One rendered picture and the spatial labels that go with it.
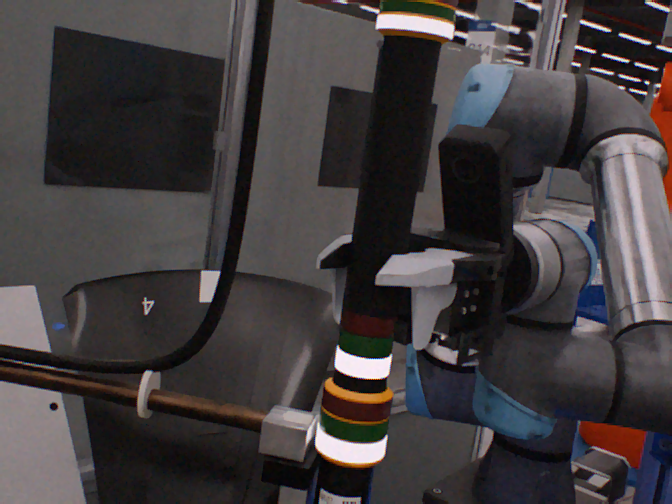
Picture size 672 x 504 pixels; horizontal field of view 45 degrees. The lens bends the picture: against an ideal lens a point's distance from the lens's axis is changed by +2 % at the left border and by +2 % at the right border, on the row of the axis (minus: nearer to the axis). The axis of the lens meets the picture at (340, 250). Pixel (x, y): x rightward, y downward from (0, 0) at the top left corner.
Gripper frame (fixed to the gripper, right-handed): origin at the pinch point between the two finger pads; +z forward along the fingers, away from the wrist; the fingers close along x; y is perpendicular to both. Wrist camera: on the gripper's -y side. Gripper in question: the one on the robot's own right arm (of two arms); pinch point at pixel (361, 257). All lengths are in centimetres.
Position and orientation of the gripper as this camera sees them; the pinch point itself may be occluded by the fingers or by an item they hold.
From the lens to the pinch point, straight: 46.7
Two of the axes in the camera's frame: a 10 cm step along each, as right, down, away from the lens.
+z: -5.7, 0.5, -8.2
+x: -8.1, -2.1, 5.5
